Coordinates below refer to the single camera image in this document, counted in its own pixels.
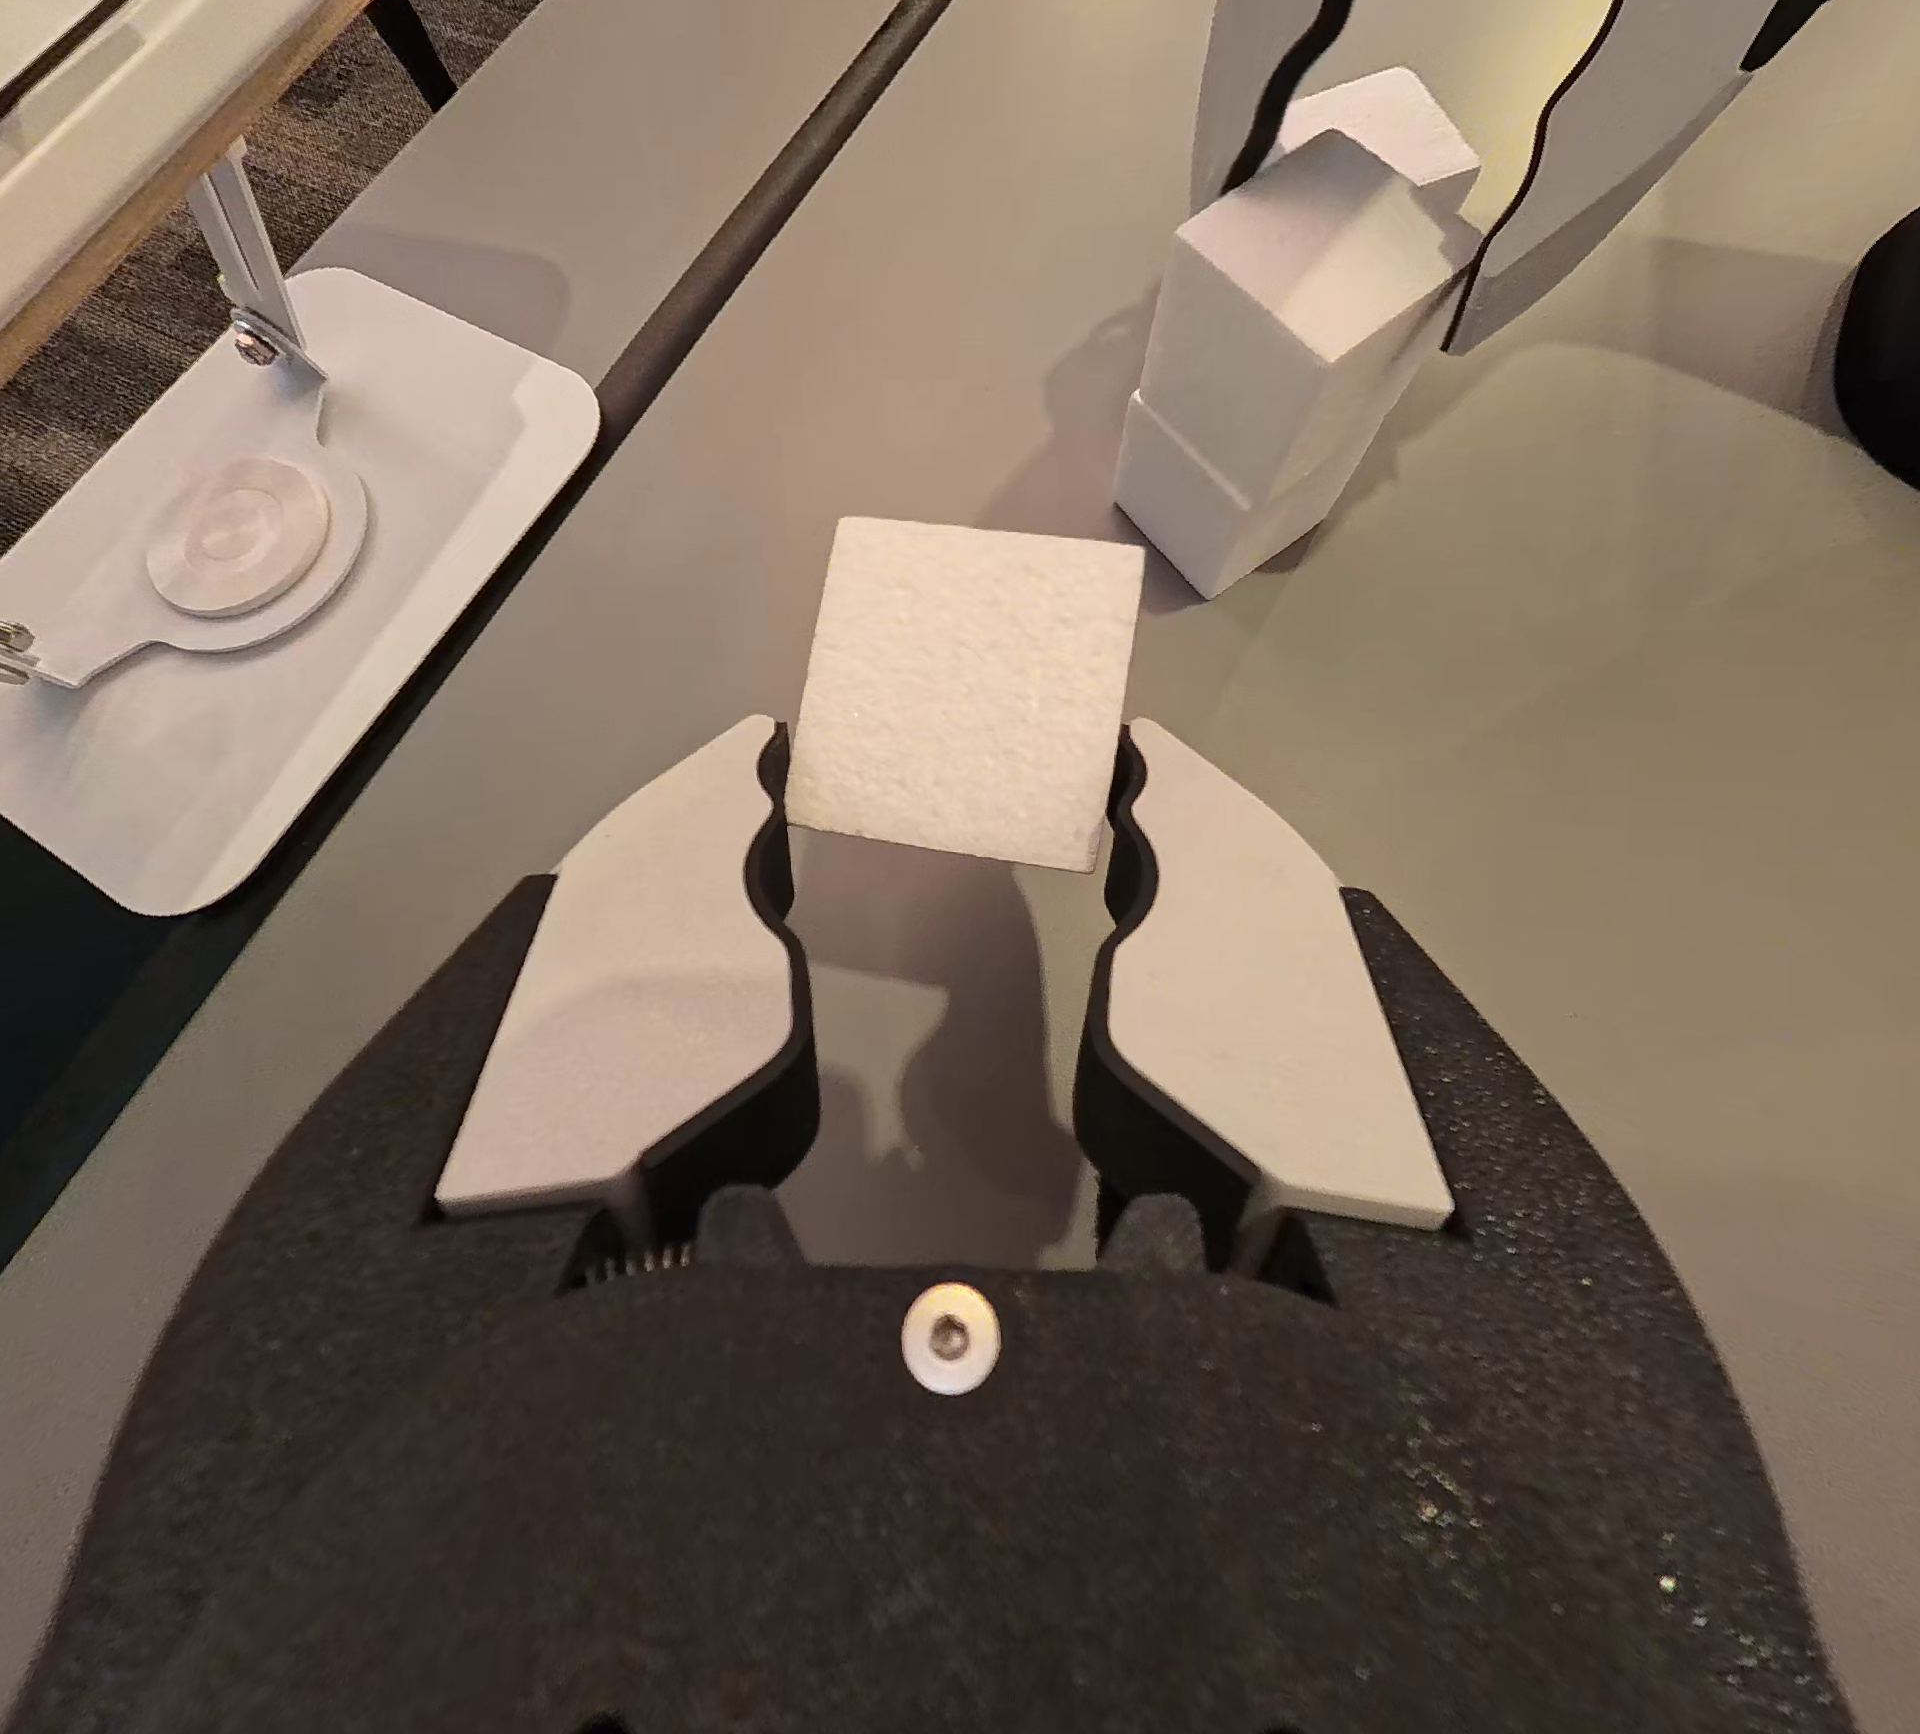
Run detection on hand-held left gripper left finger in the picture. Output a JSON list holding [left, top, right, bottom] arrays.
[[437, 714, 822, 1260]]

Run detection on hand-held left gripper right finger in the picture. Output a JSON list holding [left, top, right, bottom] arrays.
[[1077, 717, 1458, 1266]]

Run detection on white foam cube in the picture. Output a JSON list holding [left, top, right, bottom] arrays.
[[1275, 67, 1487, 211], [1118, 383, 1397, 598], [786, 516, 1145, 877], [1155, 136, 1479, 490]]

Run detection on black wrist rest pad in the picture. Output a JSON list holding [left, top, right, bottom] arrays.
[[1831, 225, 1920, 490]]

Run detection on wooden board document stand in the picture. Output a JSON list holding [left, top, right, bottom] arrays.
[[0, 0, 603, 917]]

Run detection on black table leg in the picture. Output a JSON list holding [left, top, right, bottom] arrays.
[[367, 0, 459, 117]]

